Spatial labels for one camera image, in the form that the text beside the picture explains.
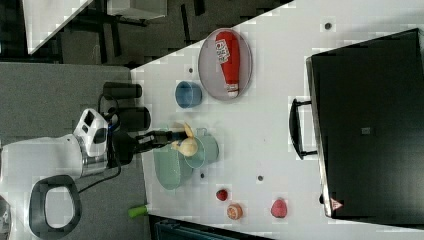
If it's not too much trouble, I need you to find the yellow plush banana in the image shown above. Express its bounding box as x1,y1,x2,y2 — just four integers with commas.
171,123,198,157

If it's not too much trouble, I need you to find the plush orange slice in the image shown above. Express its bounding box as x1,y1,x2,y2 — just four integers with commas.
227,203,243,220

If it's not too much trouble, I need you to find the red plush ketchup bottle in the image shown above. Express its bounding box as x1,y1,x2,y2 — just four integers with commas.
215,31,240,98

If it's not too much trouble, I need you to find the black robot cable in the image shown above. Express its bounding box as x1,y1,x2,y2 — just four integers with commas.
78,93,123,194

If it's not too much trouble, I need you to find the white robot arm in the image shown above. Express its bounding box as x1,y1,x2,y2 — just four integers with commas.
1,107,197,240

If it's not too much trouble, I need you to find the grey round plate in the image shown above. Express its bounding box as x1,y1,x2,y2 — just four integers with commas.
198,28,252,101

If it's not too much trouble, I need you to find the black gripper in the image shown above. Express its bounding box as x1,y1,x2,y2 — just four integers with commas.
113,131,188,164

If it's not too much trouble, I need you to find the red plush strawberry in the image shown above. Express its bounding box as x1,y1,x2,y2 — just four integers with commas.
216,189,228,201

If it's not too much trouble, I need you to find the green colander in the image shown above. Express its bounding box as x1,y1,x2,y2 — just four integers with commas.
153,129,192,190

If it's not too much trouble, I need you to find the pink plush fruit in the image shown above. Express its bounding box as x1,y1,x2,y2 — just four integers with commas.
270,198,287,218

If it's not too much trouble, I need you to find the blue cup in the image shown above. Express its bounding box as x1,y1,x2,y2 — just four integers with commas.
175,81,202,109

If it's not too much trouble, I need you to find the green metal mug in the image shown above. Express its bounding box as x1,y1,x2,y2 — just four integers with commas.
183,128,219,169

